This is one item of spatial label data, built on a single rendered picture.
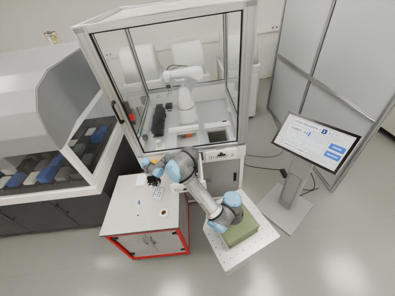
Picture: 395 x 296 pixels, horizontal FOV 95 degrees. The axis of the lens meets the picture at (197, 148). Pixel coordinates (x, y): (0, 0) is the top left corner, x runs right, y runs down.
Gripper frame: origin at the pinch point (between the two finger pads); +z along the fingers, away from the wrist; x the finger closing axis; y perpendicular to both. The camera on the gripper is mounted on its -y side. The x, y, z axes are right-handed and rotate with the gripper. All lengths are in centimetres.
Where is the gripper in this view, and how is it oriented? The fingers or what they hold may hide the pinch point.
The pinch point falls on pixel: (157, 185)
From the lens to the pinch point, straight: 167.5
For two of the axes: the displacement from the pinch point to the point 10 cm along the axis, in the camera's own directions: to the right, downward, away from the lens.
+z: 1.2, 7.2, 6.8
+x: 9.8, 0.1, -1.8
